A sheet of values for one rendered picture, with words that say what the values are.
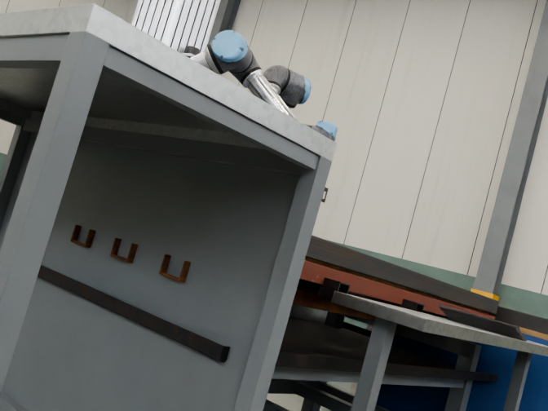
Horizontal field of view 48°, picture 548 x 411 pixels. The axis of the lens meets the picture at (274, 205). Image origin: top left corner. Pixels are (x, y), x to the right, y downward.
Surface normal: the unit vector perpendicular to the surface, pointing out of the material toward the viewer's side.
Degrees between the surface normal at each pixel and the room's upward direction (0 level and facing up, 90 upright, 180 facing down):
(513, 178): 90
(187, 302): 90
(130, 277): 90
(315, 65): 90
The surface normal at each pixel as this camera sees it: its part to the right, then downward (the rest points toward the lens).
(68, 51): -0.62, -0.24
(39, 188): 0.74, 0.15
